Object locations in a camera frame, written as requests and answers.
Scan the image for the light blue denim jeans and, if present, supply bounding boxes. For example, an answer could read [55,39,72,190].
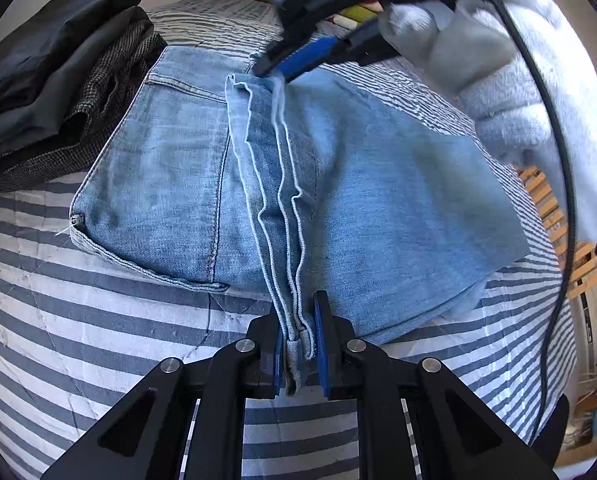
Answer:
[71,46,529,386]

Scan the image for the wooden slatted bed rail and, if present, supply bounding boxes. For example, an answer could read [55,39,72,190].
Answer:
[516,167,597,299]

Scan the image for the blue white striped quilt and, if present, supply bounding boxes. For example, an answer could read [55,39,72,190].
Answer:
[0,0,562,479]

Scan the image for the white gloved right hand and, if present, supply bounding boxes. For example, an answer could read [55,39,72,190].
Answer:
[379,0,597,243]

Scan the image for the black folded clothes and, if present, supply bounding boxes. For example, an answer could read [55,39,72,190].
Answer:
[0,0,166,192]

